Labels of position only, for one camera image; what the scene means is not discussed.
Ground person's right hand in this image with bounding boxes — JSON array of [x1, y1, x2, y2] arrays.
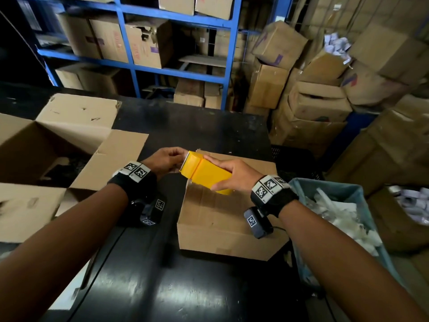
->
[[203, 154, 265, 195]]

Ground person's left hand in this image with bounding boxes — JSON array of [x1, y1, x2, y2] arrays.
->
[[140, 146, 189, 181]]

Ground yellow tape dispenser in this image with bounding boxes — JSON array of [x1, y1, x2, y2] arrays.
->
[[180, 150, 234, 196]]

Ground small cardboard box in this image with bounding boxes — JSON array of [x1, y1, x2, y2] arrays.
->
[[177, 149, 290, 262]]

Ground worn taped cardboard box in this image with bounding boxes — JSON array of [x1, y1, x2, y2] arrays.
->
[[0, 93, 150, 244]]

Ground stack of white label sheets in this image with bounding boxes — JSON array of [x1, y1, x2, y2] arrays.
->
[[48, 261, 91, 311]]

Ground person's right forearm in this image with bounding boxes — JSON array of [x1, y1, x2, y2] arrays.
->
[[278, 200, 429, 322]]

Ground person's left forearm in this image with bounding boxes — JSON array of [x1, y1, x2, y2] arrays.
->
[[0, 183, 130, 322]]

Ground black white marker wristband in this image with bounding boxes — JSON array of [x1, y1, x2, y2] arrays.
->
[[250, 174, 299, 218], [107, 161, 158, 202]]

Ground black plastic crate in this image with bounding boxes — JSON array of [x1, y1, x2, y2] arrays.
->
[[269, 145, 325, 182]]

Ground pile of brown cartons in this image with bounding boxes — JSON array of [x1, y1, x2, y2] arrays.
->
[[243, 0, 429, 198]]

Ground grey stool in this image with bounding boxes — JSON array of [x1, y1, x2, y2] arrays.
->
[[177, 54, 228, 72]]

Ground white plastic packages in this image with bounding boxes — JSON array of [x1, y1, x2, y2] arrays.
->
[[303, 187, 383, 257]]

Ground blue metal beam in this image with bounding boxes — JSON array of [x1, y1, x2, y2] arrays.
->
[[320, 112, 379, 171]]

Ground blue metal shelf rack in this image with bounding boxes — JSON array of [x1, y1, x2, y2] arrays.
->
[[13, 0, 295, 111]]

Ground shelved brown cartons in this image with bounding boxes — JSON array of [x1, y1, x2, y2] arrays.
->
[[33, 0, 242, 110]]

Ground carton holding paper rolls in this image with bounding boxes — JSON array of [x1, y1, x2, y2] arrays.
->
[[367, 184, 429, 254]]

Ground blue waste bin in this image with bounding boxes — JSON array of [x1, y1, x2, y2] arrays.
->
[[288, 177, 404, 289]]

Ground heap of white paper rolls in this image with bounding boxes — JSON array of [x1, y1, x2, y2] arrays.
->
[[388, 185, 429, 227], [323, 31, 353, 65]]

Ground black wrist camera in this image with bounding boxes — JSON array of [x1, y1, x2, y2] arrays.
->
[[244, 207, 274, 240], [127, 194, 167, 228]]

